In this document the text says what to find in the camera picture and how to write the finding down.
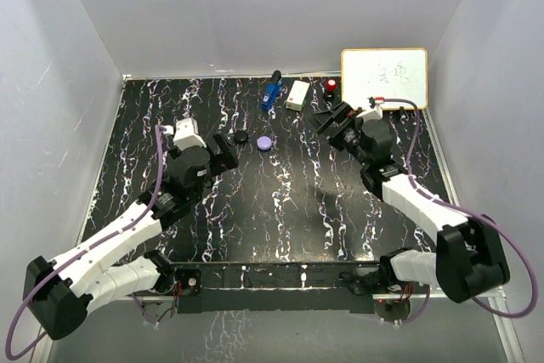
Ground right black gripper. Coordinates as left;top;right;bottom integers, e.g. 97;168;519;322
305;103;371;167

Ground black earbud charging case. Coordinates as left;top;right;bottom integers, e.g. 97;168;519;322
233;130;249;146

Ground purple round earbud case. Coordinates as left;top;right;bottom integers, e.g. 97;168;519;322
257;135;272;151

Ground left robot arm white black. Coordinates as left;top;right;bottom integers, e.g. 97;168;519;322
23;133;238;340

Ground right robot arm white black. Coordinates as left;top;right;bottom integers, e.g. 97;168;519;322
311;98;510;303

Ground red emergency button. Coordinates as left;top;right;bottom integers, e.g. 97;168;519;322
323;78;337;101

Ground white rectangular box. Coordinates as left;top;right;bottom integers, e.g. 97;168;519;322
286;80;309;111

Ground blue black tool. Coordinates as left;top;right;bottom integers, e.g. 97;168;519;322
261;70;283;111

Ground black front base bar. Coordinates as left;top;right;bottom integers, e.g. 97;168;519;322
127;261;430;315

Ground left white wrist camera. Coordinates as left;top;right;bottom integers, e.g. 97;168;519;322
161;117;207;150

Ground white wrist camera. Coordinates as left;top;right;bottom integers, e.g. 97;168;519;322
161;117;207;150
356;97;385;122

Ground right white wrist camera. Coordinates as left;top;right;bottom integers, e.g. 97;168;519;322
356;97;385;122

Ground white board wooden frame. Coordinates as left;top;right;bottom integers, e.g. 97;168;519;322
341;48;428;110

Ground aluminium frame rail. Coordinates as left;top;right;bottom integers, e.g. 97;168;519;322
32;289;524;362

